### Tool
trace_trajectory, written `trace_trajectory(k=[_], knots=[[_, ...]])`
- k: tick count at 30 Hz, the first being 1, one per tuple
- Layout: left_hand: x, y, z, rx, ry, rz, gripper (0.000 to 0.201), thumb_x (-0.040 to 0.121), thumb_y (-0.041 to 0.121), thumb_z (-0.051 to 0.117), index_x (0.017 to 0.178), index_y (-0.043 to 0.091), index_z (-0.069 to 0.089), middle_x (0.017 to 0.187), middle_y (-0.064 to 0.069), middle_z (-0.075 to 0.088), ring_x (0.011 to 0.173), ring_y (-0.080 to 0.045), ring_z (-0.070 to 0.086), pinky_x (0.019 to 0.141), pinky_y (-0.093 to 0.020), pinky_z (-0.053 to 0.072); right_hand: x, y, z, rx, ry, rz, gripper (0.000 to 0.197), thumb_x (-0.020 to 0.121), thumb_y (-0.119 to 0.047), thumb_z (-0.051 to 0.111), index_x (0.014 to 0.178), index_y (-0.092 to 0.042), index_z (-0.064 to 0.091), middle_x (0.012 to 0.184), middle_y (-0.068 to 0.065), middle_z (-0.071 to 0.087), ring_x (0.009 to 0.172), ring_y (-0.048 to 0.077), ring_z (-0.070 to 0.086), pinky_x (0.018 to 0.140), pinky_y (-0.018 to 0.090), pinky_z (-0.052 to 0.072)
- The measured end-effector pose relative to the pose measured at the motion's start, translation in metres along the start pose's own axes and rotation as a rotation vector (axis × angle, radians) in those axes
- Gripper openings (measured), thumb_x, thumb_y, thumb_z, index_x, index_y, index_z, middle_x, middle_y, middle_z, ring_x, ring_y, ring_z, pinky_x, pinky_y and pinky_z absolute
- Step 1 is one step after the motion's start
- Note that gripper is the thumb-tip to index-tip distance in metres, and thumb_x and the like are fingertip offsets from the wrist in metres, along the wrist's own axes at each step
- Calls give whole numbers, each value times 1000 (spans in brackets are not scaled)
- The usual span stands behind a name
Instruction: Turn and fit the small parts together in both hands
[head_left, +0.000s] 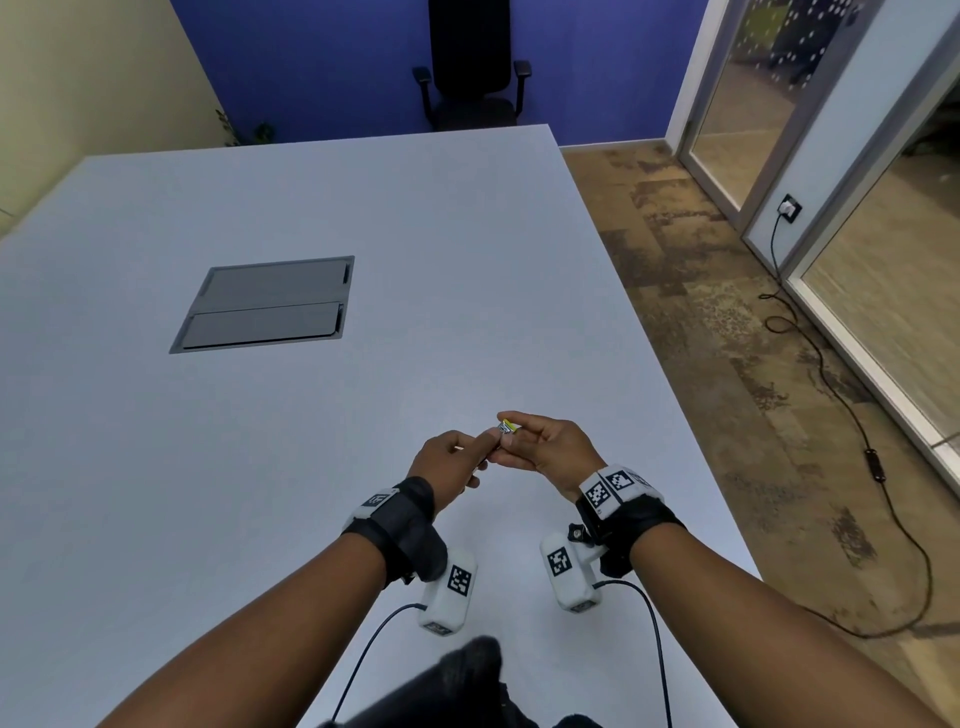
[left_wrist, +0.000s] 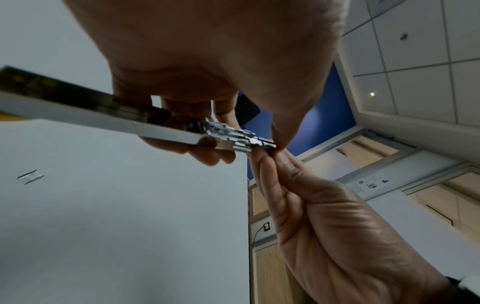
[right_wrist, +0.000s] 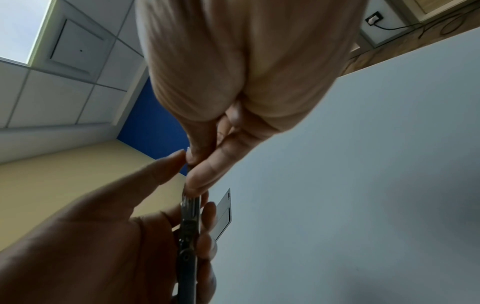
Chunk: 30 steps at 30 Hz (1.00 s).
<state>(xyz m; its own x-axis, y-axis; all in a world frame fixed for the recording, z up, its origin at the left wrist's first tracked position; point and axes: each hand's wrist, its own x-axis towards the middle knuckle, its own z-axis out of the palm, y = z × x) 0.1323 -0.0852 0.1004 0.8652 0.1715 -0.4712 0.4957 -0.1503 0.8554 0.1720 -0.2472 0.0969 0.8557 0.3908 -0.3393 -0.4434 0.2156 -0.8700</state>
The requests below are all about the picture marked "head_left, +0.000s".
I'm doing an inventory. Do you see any grey table cable hatch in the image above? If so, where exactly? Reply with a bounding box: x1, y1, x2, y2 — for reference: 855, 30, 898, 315
168, 255, 357, 355

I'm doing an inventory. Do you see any person's right hand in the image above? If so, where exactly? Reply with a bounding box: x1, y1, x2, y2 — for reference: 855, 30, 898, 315
496, 413, 608, 499

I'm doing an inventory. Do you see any glass door with white frame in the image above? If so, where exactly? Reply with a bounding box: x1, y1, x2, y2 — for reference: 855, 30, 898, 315
676, 0, 886, 226

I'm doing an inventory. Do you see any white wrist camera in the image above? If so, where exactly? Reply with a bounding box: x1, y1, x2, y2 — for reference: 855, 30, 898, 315
540, 531, 607, 615
417, 549, 479, 639

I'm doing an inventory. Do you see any black right wrist strap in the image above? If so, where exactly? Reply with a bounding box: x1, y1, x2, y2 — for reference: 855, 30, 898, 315
568, 465, 687, 580

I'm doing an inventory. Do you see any black right camera cable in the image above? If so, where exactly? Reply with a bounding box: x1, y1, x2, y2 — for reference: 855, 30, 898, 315
596, 578, 674, 728

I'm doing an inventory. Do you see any person's right forearm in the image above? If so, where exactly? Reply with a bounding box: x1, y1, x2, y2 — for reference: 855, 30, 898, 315
628, 523, 948, 728

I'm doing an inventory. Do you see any black left camera cable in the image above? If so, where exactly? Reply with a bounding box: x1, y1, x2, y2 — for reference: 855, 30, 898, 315
328, 604, 429, 725

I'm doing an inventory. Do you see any person's left hand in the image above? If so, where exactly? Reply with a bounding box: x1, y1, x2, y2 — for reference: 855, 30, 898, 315
405, 429, 505, 519

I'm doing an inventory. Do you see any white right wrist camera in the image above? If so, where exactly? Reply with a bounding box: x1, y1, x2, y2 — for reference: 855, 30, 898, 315
540, 531, 607, 615

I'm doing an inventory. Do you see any black left wrist strap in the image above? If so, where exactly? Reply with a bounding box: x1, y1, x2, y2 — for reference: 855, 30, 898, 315
342, 476, 450, 588

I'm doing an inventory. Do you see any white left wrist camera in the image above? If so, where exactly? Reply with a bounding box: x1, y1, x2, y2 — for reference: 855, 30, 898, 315
417, 549, 479, 639

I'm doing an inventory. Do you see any black camera cable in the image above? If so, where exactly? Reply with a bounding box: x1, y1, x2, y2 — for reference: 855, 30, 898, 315
328, 604, 429, 725
596, 578, 674, 728

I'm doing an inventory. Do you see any black office chair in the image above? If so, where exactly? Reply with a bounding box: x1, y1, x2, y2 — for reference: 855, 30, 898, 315
411, 0, 534, 133

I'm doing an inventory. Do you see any person's black clothing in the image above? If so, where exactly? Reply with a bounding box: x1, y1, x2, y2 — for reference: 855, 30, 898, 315
318, 636, 609, 728

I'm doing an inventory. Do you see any black floor power cable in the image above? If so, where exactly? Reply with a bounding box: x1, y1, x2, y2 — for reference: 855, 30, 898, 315
759, 210, 934, 640

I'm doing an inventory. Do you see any black wrist strap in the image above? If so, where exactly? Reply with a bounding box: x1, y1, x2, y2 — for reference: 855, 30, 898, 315
342, 476, 450, 588
568, 465, 687, 580

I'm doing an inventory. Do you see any person's left forearm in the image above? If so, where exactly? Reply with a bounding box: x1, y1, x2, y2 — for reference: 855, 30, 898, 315
96, 534, 390, 728

